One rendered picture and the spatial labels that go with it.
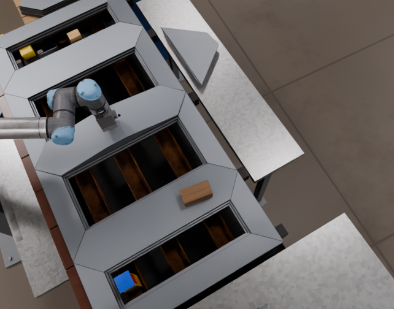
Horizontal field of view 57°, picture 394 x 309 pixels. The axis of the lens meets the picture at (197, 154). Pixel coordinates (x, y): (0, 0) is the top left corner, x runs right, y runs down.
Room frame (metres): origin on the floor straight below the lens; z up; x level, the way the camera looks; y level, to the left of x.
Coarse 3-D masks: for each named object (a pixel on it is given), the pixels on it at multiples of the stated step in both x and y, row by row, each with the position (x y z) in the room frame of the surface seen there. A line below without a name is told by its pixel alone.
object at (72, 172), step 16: (80, 16) 1.45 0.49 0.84; (112, 16) 1.43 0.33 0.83; (48, 32) 1.38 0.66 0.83; (16, 48) 1.31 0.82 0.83; (16, 64) 1.21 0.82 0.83; (144, 64) 1.09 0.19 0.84; (64, 80) 1.06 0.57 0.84; (32, 96) 1.00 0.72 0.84; (160, 128) 0.75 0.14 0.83; (128, 144) 0.69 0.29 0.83; (192, 144) 0.65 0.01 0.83; (96, 160) 0.63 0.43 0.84; (64, 176) 0.58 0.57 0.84; (80, 208) 0.43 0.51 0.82; (192, 224) 0.30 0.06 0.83; (160, 240) 0.25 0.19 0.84; (208, 256) 0.17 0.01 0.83; (112, 272) 0.16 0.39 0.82; (112, 288) 0.10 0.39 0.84; (128, 304) 0.04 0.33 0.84
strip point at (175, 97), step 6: (162, 90) 0.92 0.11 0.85; (168, 90) 0.92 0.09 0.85; (174, 90) 0.92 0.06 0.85; (180, 90) 0.91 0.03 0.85; (168, 96) 0.89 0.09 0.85; (174, 96) 0.88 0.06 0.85; (180, 96) 0.88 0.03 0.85; (174, 102) 0.85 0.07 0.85; (180, 102) 0.85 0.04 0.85; (174, 108) 0.82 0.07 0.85
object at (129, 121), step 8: (112, 104) 0.87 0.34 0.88; (120, 104) 0.87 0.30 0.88; (128, 104) 0.86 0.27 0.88; (120, 112) 0.82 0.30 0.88; (128, 112) 0.82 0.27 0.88; (120, 120) 0.78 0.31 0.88; (128, 120) 0.78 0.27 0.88; (136, 120) 0.78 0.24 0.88; (128, 128) 0.74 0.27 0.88; (136, 128) 0.74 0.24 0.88; (128, 136) 0.70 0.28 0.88
